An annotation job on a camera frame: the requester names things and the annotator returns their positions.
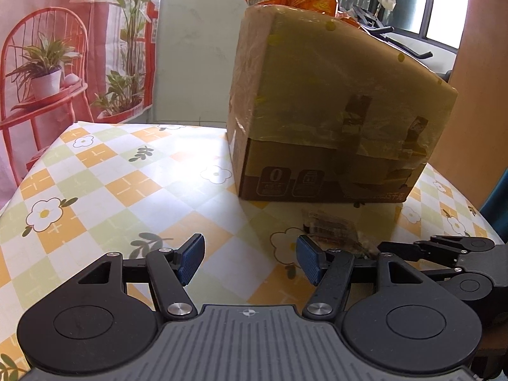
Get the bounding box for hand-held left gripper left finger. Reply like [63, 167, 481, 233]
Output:
[78, 233, 206, 319]

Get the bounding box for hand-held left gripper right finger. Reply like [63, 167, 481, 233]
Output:
[297, 234, 427, 319]

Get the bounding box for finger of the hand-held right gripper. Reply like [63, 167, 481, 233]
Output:
[413, 235, 495, 252]
[377, 241, 457, 266]

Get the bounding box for clear plastic wrapper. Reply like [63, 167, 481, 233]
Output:
[301, 206, 382, 257]

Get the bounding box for cardboard box with plastic liner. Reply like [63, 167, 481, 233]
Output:
[226, 3, 459, 203]

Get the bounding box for checkered floral tablecloth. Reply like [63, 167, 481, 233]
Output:
[0, 121, 505, 381]

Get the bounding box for brown wooden panel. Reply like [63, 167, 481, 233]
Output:
[426, 0, 508, 207]

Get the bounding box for black exercise bike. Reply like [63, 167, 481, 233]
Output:
[349, 6, 453, 84]

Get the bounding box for printed room backdrop cloth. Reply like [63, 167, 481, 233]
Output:
[0, 0, 165, 211]

